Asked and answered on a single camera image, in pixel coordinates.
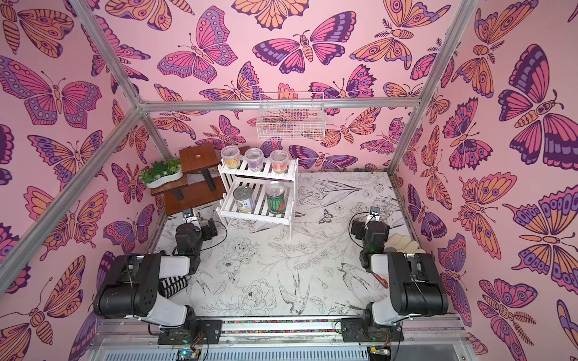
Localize white purple tin can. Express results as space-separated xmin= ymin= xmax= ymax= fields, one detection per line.
xmin=233 ymin=186 xmax=254 ymax=214

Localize green watermelon seed can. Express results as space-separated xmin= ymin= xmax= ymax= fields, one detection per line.
xmin=265 ymin=181 xmax=286 ymax=214

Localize clear jar orange seeds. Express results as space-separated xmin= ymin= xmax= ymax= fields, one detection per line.
xmin=221 ymin=145 xmax=242 ymax=169

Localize clear jar purple seeds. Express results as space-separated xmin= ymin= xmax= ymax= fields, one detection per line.
xmin=245 ymin=147 xmax=264 ymax=171

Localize clear jar red seeds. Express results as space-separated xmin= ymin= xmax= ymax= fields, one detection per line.
xmin=269 ymin=150 xmax=290 ymax=174

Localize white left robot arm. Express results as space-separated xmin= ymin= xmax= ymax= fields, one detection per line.
xmin=93 ymin=220 xmax=222 ymax=347

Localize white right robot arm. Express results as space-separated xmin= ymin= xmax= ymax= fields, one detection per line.
xmin=340 ymin=218 xmax=449 ymax=344

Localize white slatted wooden shelf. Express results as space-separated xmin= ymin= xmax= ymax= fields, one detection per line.
xmin=217 ymin=159 xmax=298 ymax=236

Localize brown wooden step stand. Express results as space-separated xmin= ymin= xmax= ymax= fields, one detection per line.
xmin=151 ymin=144 xmax=225 ymax=215

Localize beige work glove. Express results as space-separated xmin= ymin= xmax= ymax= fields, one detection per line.
xmin=384 ymin=233 xmax=426 ymax=254

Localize green plant white pot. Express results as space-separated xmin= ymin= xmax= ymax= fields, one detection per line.
xmin=139 ymin=158 xmax=183 ymax=189

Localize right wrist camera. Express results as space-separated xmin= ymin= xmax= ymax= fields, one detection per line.
xmin=367 ymin=206 xmax=381 ymax=222

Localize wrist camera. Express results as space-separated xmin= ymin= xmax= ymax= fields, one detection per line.
xmin=367 ymin=206 xmax=381 ymax=222
xmin=182 ymin=208 xmax=198 ymax=223

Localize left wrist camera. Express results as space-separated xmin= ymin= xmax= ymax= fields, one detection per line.
xmin=182 ymin=208 xmax=198 ymax=223

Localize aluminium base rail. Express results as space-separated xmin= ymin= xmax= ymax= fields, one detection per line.
xmin=84 ymin=315 xmax=477 ymax=360

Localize white wire wall basket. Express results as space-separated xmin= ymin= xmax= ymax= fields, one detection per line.
xmin=254 ymin=91 xmax=327 ymax=141

